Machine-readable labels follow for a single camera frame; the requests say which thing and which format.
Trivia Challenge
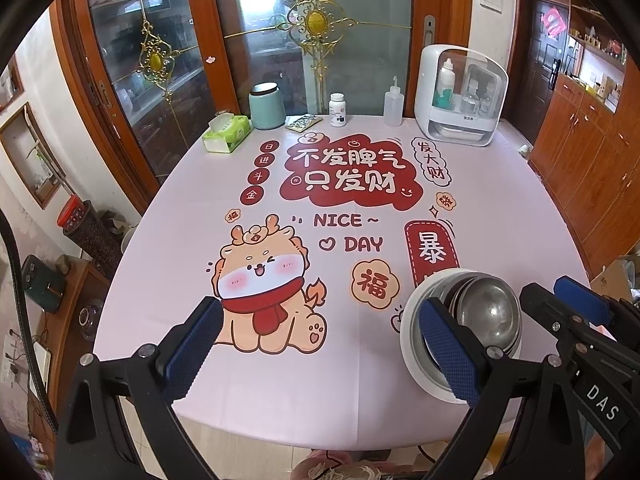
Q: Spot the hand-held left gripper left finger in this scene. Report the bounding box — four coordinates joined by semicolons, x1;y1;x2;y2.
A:
55;296;224;480

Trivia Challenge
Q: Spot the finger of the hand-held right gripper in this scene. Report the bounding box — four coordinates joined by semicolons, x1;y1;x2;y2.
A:
519;283;581;354
554;276;613;328

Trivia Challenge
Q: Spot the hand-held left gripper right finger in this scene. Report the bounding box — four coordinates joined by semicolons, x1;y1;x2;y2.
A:
418;297;586;480

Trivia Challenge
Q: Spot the plain white plate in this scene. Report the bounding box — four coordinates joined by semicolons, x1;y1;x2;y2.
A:
399;269;523;405

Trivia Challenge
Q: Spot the medium steel bowl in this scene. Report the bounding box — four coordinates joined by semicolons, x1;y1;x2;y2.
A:
440;277;520;361

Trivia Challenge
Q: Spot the cardboard box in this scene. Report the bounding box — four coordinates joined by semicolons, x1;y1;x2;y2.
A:
590;255;640;301

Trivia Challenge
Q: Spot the round glass jar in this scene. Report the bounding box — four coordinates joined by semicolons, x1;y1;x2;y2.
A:
79;297;107;341

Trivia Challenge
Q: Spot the wooden side table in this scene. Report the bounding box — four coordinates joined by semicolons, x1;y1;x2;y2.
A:
25;255;111;411

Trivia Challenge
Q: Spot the wooden cabinet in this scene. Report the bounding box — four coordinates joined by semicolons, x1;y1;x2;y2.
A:
530;75;640;273

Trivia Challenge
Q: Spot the pink printed tablecloth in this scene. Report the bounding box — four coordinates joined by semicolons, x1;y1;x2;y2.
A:
92;112;593;453

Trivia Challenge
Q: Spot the black device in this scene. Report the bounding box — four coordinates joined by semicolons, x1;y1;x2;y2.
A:
20;255;66;313

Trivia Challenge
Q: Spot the red lidded jar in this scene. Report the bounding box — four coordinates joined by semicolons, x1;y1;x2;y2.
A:
56;195;83;233

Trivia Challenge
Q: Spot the green tissue box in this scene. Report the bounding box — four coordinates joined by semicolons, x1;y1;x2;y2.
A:
202;112;251;153

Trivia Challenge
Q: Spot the dark wooden door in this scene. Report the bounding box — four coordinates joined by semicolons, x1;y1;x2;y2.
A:
510;0;571;126

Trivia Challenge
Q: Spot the white dropper bottle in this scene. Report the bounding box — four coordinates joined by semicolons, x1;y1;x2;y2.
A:
434;58;456;109

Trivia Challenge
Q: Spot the teal canister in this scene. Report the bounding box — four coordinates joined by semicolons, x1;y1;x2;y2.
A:
249;82;286;130

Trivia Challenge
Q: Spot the silver blister pack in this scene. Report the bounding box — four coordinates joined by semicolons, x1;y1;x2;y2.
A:
285;115;322;133

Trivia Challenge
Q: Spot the white storage cabinet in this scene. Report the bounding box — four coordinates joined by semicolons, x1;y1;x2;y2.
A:
414;44;509;147

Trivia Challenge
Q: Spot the clear squeeze bottle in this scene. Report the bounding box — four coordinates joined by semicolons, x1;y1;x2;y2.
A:
384;76;403;127

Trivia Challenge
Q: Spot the white pill bottle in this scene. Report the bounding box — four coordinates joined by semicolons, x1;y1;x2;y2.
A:
329;92;347;127

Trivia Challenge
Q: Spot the red door decoration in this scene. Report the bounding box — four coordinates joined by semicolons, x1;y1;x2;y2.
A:
544;6;568;37

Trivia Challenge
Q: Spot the gold door ornament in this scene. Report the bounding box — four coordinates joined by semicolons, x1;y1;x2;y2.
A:
280;0;351;56
135;20;178;96

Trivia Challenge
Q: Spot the wooden framed glass door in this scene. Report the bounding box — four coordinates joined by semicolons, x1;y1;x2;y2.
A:
50;0;236;213
210;0;426;121

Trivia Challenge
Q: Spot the black cable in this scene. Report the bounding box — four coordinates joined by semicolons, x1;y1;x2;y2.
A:
0;210;58;431

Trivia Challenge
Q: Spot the wooden picture frame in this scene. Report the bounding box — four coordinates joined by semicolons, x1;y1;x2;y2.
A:
0;102;66;208

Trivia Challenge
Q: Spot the wooden wall shelf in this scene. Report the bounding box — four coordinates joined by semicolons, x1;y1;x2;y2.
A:
567;0;631;73

